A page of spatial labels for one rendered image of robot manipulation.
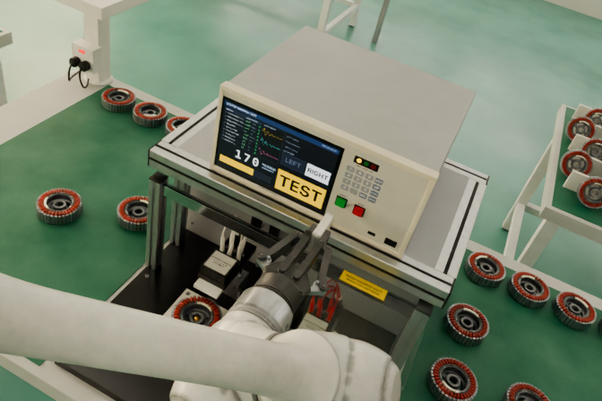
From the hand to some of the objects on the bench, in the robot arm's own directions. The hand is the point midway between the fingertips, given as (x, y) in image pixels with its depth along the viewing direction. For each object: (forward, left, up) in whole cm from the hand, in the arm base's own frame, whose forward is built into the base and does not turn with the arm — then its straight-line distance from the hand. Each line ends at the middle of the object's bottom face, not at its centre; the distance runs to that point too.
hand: (322, 229), depth 101 cm
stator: (+22, -34, -43) cm, 59 cm away
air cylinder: (+7, +22, -42) cm, 47 cm away
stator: (+28, -51, -43) cm, 72 cm away
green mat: (+6, +74, -45) cm, 87 cm away
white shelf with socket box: (+36, +106, -46) cm, 121 cm away
